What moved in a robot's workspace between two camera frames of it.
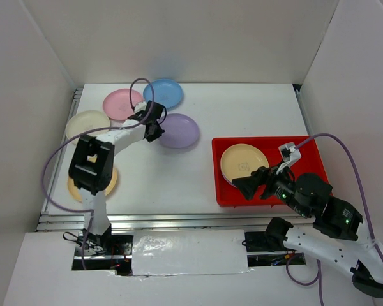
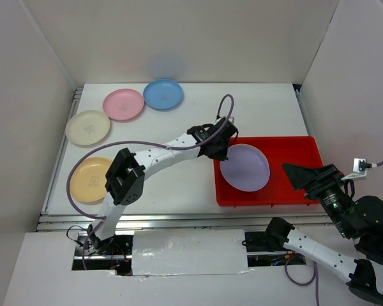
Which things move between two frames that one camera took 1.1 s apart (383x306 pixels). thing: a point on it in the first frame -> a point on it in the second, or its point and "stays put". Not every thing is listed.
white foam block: (189, 252) stays put
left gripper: (157, 134) -> (221, 155)
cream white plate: (85, 120) stays put
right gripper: (264, 174) -> (302, 174)
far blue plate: (166, 92) stays put
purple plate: (180, 131) -> (246, 168)
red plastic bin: (310, 162) stays put
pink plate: (117, 103) stays put
